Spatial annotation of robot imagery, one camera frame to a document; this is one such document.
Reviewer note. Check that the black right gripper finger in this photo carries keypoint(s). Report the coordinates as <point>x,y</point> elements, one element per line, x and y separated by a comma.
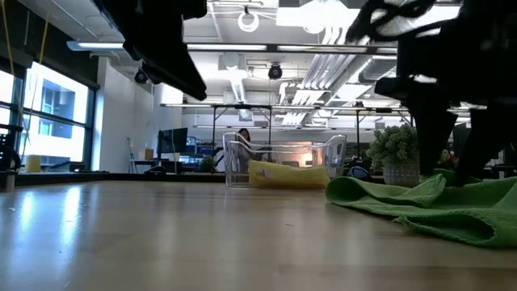
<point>493,141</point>
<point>434,129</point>

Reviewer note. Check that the yellow microfiber towel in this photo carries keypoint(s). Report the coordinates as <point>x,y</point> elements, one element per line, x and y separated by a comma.
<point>282,175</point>

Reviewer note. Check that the artificial plant in grey pot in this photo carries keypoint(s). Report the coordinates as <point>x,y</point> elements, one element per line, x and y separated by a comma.
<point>392,145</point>

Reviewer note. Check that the person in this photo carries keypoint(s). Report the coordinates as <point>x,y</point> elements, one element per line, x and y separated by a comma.
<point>243,134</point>

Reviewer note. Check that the cardboard box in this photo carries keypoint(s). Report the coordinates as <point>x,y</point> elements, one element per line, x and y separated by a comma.
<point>146,154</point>

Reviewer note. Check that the small background plant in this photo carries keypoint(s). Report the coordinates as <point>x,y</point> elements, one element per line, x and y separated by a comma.
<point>208,163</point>

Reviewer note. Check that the black computer monitor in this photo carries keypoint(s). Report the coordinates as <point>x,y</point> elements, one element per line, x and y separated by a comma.
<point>173,141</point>

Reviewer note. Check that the long ceiling light bar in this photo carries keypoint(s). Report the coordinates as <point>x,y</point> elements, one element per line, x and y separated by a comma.
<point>93,45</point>

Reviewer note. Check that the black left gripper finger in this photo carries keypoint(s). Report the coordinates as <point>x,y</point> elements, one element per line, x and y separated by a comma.
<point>177,68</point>

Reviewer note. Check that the blue round object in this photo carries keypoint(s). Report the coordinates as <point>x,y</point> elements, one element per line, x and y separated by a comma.
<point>357,173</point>

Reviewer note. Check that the bright green microfiber towel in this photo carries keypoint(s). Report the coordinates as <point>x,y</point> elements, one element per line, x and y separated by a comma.
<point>444,210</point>

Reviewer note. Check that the clear plastic basket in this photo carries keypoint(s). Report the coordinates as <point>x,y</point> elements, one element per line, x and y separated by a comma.
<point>232,161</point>

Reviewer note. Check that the round black ceiling camera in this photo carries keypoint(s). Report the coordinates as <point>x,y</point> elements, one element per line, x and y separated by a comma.
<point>275,72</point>

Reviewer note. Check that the black aluminium table frame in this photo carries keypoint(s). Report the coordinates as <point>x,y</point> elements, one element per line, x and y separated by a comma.
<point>81,178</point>

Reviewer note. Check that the black machine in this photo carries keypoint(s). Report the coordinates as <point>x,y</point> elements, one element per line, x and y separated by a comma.
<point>8,153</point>

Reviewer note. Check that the yellow bin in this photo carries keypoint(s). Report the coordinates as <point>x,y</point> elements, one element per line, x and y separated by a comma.
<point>33,163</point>

